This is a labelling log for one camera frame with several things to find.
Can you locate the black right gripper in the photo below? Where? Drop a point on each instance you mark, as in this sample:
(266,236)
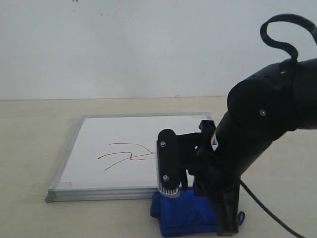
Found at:
(211,179)

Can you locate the blue cloth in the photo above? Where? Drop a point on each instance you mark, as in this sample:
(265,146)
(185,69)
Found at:
(187,214)

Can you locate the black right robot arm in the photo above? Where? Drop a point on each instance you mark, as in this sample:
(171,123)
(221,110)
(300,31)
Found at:
(279,98)

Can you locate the clear tape front left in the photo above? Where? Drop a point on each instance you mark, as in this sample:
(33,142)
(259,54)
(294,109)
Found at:
(37,189)

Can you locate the black wrist camera with heatsink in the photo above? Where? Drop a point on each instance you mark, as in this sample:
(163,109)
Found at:
(168,164)

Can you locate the white whiteboard with aluminium frame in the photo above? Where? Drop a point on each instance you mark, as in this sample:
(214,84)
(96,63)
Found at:
(111,157)

